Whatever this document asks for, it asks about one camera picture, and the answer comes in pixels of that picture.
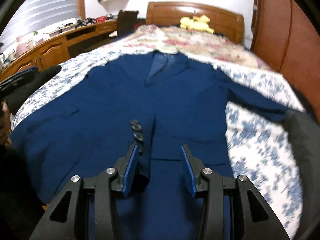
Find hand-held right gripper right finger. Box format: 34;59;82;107
180;144;292;240

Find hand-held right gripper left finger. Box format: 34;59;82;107
29;144;139;240

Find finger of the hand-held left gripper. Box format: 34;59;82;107
0;70;36;93

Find navy blue suit jacket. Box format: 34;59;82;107
11;51;304;240

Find person's left hand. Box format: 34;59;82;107
0;101;12;145

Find black cloth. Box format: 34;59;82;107
5;65;62;113

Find wooden desk cabinet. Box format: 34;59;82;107
0;19;118;82

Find blue floral white bed sheet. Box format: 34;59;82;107
11;34;307;240

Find white window blinds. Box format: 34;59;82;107
5;0;81;39

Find dark grey cushion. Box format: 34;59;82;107
282;109;320;233

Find dark wooden chair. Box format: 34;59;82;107
117;10;140;35

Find pink floral quilt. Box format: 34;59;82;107
112;24;273;70

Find yellow plush toy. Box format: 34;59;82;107
179;15;216;34

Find wooden bed headboard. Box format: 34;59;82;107
146;2;245;47

